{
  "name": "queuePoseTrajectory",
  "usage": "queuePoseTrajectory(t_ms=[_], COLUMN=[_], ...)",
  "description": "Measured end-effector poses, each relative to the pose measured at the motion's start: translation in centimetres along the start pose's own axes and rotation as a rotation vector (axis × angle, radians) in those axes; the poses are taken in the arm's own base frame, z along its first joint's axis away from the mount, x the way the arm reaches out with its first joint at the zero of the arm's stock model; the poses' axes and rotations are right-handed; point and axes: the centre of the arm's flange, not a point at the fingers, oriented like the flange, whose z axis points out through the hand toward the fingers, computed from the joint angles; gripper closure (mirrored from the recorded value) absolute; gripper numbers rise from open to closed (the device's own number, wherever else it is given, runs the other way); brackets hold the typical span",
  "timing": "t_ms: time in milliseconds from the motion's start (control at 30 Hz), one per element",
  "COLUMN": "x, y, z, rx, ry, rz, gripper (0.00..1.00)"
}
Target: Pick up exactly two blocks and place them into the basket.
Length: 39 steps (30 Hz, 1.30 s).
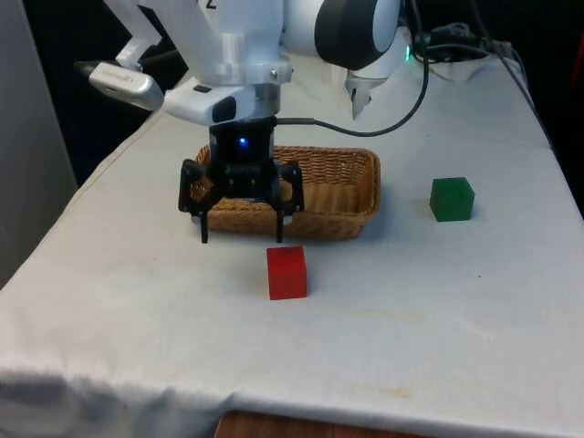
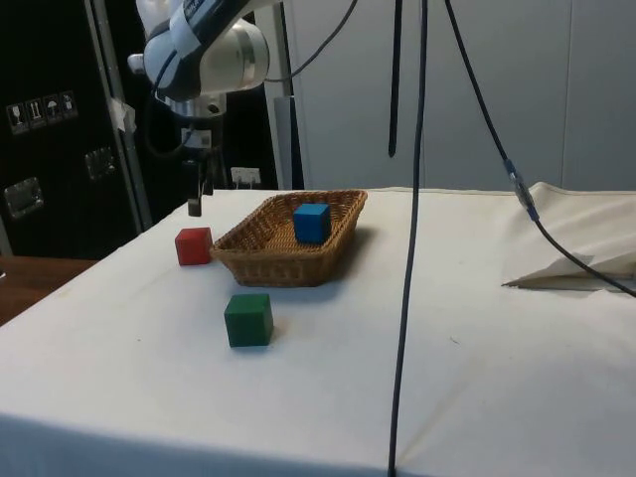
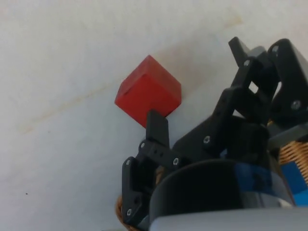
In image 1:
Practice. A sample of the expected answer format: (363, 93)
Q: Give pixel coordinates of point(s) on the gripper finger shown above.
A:
(189, 187)
(295, 191)

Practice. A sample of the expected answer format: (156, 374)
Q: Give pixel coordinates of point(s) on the green cube block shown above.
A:
(451, 201)

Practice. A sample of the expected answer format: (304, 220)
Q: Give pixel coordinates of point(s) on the blue cube block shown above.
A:
(256, 200)

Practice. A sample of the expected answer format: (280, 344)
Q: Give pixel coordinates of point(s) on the silver webcam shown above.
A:
(128, 84)

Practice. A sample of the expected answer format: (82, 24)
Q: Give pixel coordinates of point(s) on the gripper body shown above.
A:
(242, 157)

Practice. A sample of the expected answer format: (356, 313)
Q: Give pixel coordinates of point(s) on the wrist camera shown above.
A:
(196, 105)

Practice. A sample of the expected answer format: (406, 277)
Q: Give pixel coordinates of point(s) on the red cube block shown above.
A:
(287, 274)

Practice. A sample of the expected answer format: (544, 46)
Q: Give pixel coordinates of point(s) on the wicker basket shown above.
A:
(337, 182)

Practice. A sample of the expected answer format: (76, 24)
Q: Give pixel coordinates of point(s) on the white camera bracket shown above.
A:
(137, 27)

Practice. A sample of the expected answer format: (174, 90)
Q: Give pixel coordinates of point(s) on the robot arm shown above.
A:
(246, 32)

